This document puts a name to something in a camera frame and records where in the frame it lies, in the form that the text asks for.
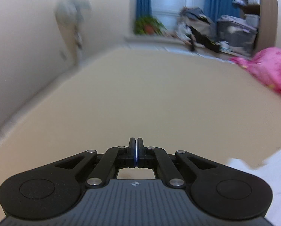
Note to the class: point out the wooden wardrobe panel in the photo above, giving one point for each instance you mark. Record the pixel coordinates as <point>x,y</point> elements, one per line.
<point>268,14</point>

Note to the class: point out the white wall fan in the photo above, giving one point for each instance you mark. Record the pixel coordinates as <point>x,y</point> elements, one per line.
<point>71,10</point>

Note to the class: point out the beige bed mat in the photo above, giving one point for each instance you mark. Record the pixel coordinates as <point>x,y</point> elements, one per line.
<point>142,94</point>

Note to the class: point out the green potted plant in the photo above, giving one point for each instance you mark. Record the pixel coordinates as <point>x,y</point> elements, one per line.
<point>148,26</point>

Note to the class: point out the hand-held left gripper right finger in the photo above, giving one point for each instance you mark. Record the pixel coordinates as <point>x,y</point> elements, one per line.
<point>140,150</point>

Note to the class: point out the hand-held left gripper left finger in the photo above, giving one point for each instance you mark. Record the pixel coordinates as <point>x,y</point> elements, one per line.
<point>132,150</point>

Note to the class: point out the pink blanket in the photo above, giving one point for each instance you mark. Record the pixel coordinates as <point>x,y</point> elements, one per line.
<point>270,68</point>

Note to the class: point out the white garment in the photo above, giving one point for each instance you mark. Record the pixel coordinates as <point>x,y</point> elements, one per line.
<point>272,174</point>

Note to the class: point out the grey storage bin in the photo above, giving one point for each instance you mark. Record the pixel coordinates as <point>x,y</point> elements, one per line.
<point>237,34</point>

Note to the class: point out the pile of dark clothes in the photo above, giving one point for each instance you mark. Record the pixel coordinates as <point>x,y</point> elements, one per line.
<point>197,26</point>

